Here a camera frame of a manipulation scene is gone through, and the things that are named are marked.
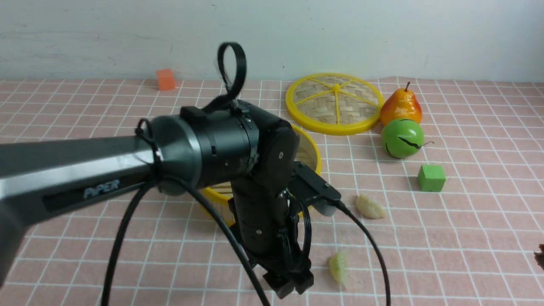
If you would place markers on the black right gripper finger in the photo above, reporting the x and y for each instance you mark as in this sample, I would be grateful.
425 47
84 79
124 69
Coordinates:
281 285

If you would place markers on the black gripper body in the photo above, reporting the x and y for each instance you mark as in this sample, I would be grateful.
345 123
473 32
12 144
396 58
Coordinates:
274 226

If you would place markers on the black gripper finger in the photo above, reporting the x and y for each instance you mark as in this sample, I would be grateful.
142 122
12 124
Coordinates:
303 281

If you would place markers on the pale green dumpling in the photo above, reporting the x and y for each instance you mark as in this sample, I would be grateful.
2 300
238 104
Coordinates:
338 267

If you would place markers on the white dumpling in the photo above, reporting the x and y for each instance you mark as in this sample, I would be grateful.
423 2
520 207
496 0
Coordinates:
368 208

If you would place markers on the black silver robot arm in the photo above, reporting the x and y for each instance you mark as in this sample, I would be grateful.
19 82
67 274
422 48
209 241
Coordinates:
236 159

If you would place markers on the yellow rimmed bamboo steamer tray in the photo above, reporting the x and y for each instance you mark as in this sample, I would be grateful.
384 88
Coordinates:
308 155

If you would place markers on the yellow woven steamer lid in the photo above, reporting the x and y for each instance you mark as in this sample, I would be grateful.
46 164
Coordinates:
334 104

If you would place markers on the green toy melon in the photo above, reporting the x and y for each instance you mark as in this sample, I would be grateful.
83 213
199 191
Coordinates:
402 138

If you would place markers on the green foam cube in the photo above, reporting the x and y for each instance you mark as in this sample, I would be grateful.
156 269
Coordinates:
431 178

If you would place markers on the pink checked tablecloth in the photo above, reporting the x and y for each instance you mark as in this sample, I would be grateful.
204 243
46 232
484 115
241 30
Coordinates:
471 244

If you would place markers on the orange yellow toy pear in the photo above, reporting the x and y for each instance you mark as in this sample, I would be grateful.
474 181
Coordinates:
402 104

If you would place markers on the orange foam cube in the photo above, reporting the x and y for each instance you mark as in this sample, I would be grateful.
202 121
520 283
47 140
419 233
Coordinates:
165 79

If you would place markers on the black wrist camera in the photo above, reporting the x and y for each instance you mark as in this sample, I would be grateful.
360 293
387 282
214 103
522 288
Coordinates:
312 190

